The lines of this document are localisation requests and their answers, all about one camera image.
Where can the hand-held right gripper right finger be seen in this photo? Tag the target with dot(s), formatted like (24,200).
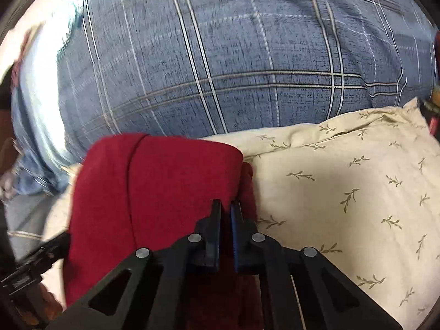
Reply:
(235,240)

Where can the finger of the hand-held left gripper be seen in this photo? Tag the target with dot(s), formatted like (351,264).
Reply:
(51,249)

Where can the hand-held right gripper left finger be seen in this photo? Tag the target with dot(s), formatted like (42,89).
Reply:
(217,240)

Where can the red knit garment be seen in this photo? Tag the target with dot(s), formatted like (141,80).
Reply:
(165,178)

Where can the person's left hand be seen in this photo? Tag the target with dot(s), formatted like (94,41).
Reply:
(51,302)

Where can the grey striped cloth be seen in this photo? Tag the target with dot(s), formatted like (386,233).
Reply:
(27,220)

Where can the brown wooden furniture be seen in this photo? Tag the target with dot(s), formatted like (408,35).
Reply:
(8,144)

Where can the cream leaf-print pillow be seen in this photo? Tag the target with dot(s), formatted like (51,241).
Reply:
(343,185)

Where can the blue plaid pillow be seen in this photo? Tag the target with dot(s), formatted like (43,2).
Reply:
(206,58)

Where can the red and yellow object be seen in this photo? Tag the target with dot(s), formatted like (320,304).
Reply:
(433,106)

